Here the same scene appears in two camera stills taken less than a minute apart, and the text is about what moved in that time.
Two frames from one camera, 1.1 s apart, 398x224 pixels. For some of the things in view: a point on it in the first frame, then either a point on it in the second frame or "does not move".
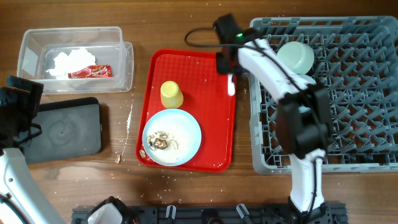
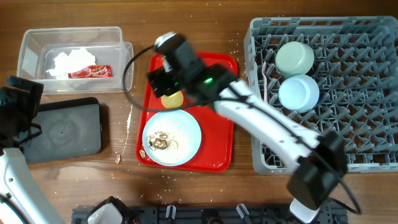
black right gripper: (221, 68) to (161, 78)
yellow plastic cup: (171, 97) does not move
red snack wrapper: (92, 71) does not move
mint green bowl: (298, 57) does not move
